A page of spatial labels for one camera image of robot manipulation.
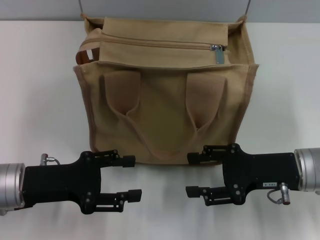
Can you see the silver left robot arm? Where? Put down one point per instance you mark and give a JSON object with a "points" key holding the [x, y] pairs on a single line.
{"points": [[10, 185]]}

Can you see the silver metal zipper pull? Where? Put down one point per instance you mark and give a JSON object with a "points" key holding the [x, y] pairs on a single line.
{"points": [[220, 56]]}

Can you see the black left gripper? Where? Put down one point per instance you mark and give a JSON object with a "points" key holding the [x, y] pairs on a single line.
{"points": [[60, 182]]}

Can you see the khaki canvas food bag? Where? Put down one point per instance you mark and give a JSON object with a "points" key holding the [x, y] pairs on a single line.
{"points": [[165, 100]]}

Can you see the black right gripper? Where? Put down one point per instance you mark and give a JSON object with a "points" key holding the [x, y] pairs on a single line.
{"points": [[262, 172]]}

